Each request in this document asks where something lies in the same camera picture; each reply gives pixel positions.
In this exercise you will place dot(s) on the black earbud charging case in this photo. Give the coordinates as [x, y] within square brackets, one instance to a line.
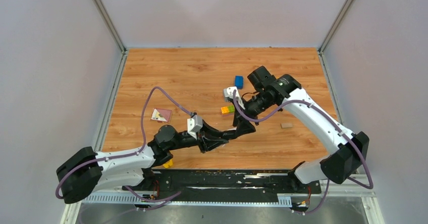
[229, 134]

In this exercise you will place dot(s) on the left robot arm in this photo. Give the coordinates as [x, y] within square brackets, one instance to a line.
[88, 171]

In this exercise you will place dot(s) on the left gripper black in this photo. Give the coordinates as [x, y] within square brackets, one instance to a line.
[205, 146]

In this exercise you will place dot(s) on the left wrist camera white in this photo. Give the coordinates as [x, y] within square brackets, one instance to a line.
[194, 125]

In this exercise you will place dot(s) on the pink picture card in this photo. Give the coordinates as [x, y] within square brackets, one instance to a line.
[161, 115]

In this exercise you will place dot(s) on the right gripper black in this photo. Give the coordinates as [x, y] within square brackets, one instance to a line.
[244, 126]

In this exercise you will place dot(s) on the aluminium slotted rail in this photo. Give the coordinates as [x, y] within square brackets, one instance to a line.
[119, 195]

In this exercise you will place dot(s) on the orange green toy brick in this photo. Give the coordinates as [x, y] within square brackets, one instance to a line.
[225, 110]

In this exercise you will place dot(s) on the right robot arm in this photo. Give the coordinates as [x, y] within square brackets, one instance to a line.
[346, 150]

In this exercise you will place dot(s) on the yellow triangular plastic frame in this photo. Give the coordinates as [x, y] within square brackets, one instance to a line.
[168, 164]

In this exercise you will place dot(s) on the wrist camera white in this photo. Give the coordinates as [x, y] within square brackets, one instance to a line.
[232, 93]
[194, 125]

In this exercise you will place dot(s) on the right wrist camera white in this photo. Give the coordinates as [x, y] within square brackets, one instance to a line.
[232, 93]

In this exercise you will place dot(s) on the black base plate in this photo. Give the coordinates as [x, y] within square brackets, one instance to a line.
[222, 186]

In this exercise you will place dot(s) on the blue toy block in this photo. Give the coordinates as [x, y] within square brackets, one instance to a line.
[239, 82]

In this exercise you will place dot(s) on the small wooden block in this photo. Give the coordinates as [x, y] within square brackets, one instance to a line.
[286, 125]

